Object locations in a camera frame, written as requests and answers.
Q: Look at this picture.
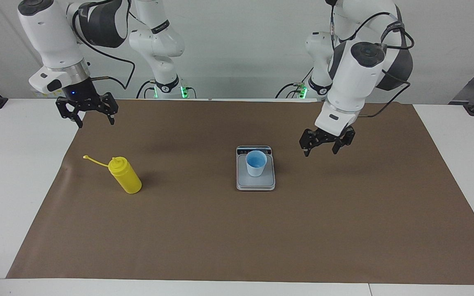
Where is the black base cable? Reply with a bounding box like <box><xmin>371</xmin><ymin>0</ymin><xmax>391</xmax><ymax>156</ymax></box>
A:
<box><xmin>136</xmin><ymin>79</ymin><xmax>157</xmax><ymax>99</ymax></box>
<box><xmin>275</xmin><ymin>65</ymin><xmax>316</xmax><ymax>99</ymax></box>

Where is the yellow squeeze bottle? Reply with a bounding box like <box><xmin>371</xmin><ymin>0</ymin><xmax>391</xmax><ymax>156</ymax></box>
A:
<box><xmin>83</xmin><ymin>155</ymin><xmax>142</xmax><ymax>194</ymax></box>

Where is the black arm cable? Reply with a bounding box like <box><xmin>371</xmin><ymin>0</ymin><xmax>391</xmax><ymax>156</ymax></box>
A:
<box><xmin>330</xmin><ymin>0</ymin><xmax>415</xmax><ymax>118</ymax></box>
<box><xmin>70</xmin><ymin>0</ymin><xmax>135</xmax><ymax>90</ymax></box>

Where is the silver digital kitchen scale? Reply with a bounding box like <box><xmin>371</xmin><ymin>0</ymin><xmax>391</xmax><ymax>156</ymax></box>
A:
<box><xmin>236</xmin><ymin>145</ymin><xmax>276</xmax><ymax>192</ymax></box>

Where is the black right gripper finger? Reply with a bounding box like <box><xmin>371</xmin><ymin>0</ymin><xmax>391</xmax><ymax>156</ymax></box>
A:
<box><xmin>55</xmin><ymin>97</ymin><xmax>84</xmax><ymax>129</ymax></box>
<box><xmin>98</xmin><ymin>92</ymin><xmax>119</xmax><ymax>125</ymax></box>

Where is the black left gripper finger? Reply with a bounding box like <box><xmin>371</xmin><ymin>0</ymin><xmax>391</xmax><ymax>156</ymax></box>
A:
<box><xmin>299</xmin><ymin>129</ymin><xmax>324</xmax><ymax>157</ymax></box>
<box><xmin>332</xmin><ymin>127</ymin><xmax>356</xmax><ymax>155</ymax></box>

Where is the brown paper mat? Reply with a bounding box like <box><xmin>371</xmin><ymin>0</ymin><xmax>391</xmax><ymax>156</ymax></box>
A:
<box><xmin>6</xmin><ymin>99</ymin><xmax>474</xmax><ymax>285</ymax></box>

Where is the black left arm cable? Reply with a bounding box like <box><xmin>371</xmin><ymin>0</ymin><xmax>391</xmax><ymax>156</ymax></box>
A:
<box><xmin>330</xmin><ymin>0</ymin><xmax>415</xmax><ymax>118</ymax></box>

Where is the light blue plastic cup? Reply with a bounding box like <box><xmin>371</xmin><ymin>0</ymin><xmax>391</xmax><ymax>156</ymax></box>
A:
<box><xmin>246</xmin><ymin>150</ymin><xmax>268</xmax><ymax>178</ymax></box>

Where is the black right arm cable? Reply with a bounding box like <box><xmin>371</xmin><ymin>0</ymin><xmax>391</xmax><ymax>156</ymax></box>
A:
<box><xmin>70</xmin><ymin>0</ymin><xmax>135</xmax><ymax>90</ymax></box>

